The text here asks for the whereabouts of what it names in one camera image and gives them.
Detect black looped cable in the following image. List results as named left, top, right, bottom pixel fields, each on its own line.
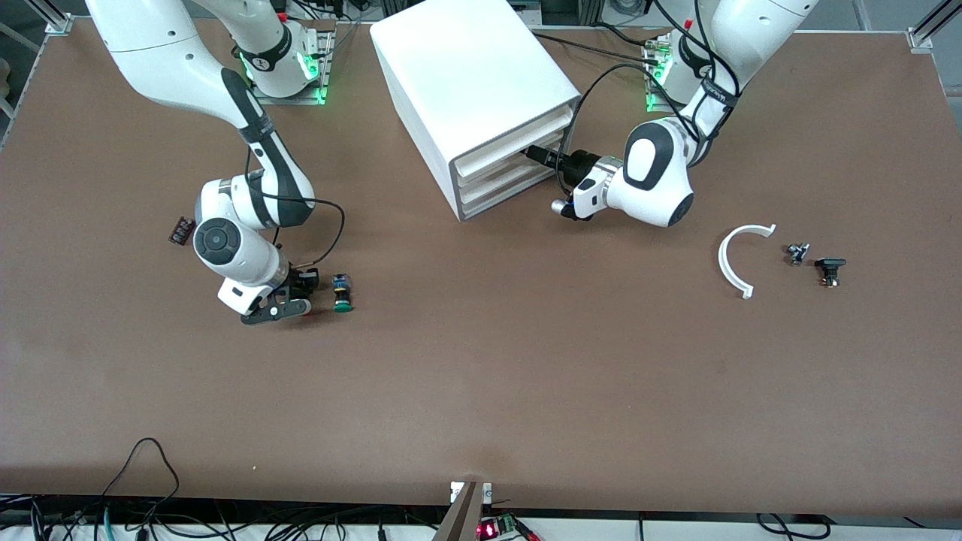
left=100, top=438, right=181, bottom=521

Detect white curved plastic arc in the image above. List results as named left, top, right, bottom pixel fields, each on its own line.
left=718, top=224, right=777, bottom=300

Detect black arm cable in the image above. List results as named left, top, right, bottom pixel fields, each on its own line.
left=247, top=147, right=346, bottom=273
left=555, top=0, right=743, bottom=198

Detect aluminium frame profile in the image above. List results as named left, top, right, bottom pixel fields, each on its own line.
left=907, top=0, right=962, bottom=53

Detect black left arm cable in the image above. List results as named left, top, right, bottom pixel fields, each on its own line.
left=555, top=0, right=743, bottom=198

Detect black cable bundle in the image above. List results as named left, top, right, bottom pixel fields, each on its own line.
left=0, top=492, right=452, bottom=541

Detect grey camera post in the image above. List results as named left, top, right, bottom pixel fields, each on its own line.
left=432, top=481, right=493, bottom=541

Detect circuit board with red light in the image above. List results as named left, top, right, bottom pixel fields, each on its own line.
left=479, top=513, right=542, bottom=541

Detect black switch component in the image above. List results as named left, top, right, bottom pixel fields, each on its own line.
left=815, top=257, right=848, bottom=289

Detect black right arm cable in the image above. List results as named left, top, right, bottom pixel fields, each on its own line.
left=247, top=147, right=346, bottom=273

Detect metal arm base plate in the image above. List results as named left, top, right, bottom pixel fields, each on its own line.
left=644, top=34, right=700, bottom=115
left=252, top=30, right=336, bottom=106

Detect black cable on table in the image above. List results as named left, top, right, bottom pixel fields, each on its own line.
left=526, top=29, right=668, bottom=67

